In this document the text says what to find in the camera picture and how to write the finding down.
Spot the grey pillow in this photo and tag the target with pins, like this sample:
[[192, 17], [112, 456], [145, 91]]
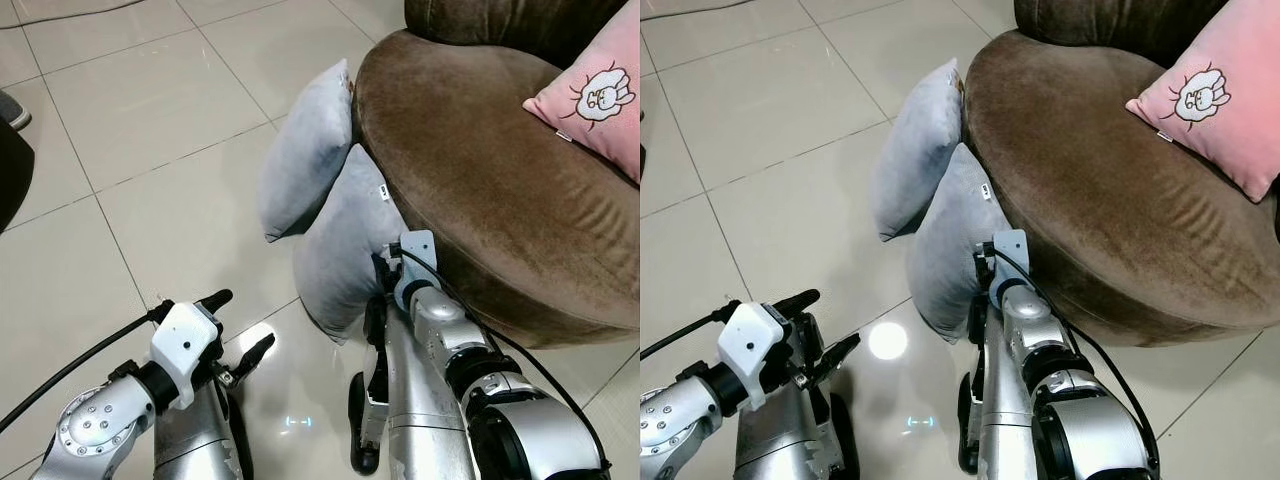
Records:
[[918, 150], [945, 250], [345, 250], [308, 155]]

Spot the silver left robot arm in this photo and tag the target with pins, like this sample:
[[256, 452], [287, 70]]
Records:
[[95, 425], [675, 425]]

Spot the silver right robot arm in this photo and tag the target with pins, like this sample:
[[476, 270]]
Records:
[[1080, 430], [520, 420]]

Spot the brown velvet sofa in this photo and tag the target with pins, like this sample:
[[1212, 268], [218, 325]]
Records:
[[480, 190], [1090, 200]]

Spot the pink pillow with bunny print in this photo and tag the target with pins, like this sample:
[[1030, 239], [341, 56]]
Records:
[[600, 95], [1215, 100]]

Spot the silver left robot leg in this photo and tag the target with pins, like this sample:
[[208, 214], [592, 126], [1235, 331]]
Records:
[[780, 440], [195, 440]]

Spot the silver robot leg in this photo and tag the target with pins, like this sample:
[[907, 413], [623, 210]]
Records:
[[420, 410], [780, 440], [195, 440], [1005, 410]]

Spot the silver right robot leg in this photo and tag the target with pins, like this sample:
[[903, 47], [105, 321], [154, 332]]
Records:
[[420, 410], [1005, 410]]

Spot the black rounded object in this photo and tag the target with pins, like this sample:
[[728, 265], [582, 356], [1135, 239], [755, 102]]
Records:
[[12, 170]]

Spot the grey shoe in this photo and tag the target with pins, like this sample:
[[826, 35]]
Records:
[[12, 108]]

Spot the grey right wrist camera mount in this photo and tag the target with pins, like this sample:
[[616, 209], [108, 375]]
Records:
[[1010, 258], [418, 260]]

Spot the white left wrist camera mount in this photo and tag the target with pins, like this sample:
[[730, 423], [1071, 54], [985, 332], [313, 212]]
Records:
[[750, 345], [182, 345]]

